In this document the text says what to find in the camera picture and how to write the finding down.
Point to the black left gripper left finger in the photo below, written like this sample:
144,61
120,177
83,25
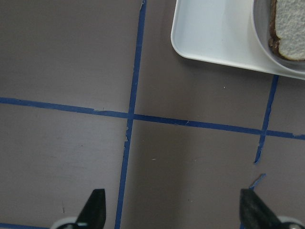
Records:
93,214

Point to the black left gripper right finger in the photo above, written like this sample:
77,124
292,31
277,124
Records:
254,213

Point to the bread slice with crust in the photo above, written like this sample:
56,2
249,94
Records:
287,29

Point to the round white plate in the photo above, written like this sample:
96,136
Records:
260,19

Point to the cream bear serving tray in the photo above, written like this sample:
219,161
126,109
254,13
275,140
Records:
221,32

